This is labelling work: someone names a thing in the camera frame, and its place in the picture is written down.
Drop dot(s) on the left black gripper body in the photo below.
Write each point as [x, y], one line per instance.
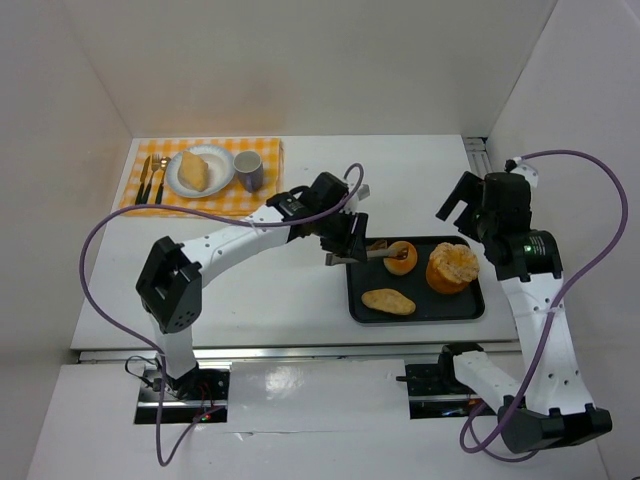
[345, 233]

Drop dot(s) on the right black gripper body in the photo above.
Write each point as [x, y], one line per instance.
[463, 201]

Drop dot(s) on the metal tongs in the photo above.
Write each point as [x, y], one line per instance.
[377, 251]

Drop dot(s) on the triangular bread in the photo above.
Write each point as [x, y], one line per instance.
[193, 171]

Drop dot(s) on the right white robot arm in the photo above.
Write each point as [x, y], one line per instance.
[550, 407]

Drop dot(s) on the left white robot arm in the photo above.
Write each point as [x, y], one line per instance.
[174, 275]

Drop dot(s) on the oval bread roll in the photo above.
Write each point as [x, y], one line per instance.
[388, 301]

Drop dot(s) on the tall round brioche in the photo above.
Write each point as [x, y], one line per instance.
[451, 268]

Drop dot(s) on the purple mug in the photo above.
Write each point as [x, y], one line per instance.
[249, 170]

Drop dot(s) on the black tray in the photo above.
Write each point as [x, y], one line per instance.
[431, 306]

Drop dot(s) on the white plate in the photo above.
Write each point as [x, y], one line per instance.
[220, 171]

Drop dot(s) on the ring donut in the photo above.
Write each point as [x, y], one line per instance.
[405, 260]

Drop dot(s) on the black-handled fork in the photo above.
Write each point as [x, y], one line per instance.
[155, 165]

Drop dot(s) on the black-handled knife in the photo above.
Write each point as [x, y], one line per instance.
[142, 180]

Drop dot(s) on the aluminium rail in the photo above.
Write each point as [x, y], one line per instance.
[299, 352]

